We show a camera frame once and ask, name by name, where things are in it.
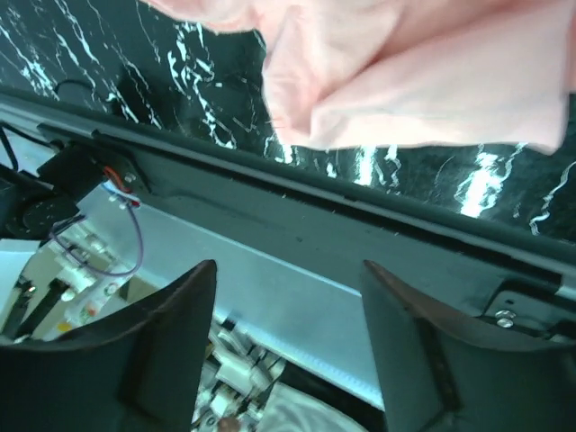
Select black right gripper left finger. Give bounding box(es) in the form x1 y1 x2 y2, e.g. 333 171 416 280
1 260 217 432

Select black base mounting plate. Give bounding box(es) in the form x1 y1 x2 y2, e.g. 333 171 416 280
40 124 566 318

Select left slotted cable duct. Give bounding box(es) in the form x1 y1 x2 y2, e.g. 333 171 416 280
214 308 384 410

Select pink t shirt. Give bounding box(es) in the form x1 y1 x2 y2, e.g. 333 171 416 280
154 1 575 154

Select aluminium frame rail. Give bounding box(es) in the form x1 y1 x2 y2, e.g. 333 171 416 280
1 87 575 294

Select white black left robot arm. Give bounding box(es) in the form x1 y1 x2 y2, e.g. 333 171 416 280
1 146 104 240

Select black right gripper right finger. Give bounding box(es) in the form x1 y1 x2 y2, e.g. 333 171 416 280
361 260 575 431

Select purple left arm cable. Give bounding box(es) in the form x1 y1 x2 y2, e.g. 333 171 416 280
49 206 145 278

